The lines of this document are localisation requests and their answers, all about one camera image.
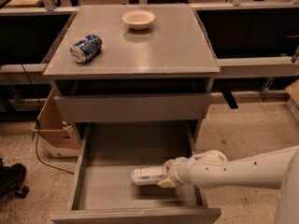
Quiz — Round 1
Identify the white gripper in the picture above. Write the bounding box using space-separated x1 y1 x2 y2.
157 157 191 189

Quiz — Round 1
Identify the clear plastic bottle blue label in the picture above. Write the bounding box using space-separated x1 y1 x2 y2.
130 165 167 186

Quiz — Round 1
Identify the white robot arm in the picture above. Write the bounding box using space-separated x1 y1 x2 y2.
158 146 299 224

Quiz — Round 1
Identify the grey top drawer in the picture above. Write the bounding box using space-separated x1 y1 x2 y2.
55 93 211 122

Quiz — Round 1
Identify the open grey middle drawer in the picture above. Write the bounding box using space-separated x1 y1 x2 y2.
51 121 221 224

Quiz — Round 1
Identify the grey drawer cabinet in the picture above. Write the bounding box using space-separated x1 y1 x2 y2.
42 4 221 224

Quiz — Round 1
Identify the cardboard box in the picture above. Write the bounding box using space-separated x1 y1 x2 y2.
33 91 80 158

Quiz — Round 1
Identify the black chair caster wheel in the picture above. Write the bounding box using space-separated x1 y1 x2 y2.
15 185 30 198

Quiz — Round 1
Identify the blue soda can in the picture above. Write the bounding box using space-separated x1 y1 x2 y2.
70 35 102 63

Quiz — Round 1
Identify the white paper bowl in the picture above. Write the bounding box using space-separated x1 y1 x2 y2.
121 10 155 30

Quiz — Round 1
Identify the black cable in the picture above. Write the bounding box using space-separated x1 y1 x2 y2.
20 63 76 175

